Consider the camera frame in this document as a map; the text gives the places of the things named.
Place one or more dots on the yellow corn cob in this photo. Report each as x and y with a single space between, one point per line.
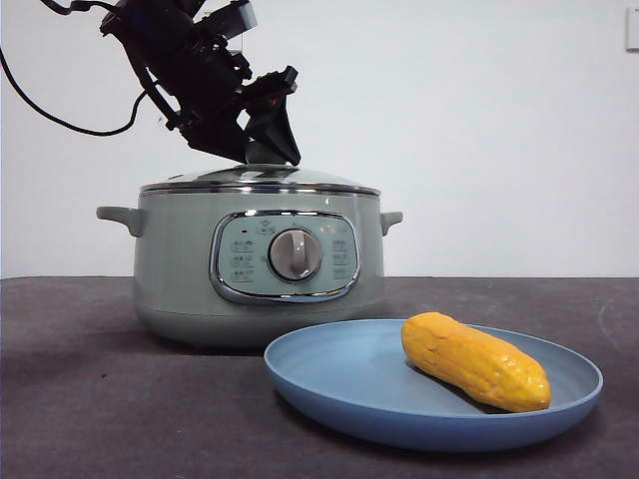
474 364

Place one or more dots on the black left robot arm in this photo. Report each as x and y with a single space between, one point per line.
185 60

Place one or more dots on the pale green electric steamer pot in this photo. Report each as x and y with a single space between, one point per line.
170 279

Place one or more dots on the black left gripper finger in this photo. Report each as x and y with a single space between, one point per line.
277 130
219 142

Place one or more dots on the blue round plate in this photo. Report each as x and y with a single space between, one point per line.
349 379

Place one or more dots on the pale grey camera box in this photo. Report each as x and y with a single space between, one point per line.
237 20

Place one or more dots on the glass lid with green knob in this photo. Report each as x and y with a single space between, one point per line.
269 177

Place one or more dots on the white wall plate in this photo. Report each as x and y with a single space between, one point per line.
632 30

